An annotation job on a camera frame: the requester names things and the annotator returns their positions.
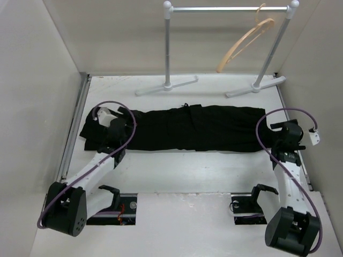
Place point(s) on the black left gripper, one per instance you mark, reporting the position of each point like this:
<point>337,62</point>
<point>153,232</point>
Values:
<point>129,120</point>

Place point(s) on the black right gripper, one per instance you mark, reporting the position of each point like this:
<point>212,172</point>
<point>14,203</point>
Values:
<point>298,146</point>

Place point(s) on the black trousers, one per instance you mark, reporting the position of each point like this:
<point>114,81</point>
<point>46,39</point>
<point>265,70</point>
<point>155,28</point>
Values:
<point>210,128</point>

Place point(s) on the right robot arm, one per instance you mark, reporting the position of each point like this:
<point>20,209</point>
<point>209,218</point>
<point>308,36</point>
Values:
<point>290,226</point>

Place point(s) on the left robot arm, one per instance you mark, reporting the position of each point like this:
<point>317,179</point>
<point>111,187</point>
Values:
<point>70,204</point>

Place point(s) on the beige wooden hanger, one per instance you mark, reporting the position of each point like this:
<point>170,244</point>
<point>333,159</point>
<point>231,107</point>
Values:
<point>247,39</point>

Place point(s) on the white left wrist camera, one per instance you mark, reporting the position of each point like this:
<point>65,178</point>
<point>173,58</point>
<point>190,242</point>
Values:
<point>103,116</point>

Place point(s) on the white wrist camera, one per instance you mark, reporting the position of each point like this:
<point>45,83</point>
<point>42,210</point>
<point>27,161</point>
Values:
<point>103,116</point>
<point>313,136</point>

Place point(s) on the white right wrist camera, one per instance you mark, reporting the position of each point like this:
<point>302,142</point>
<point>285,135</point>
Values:
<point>313,136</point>

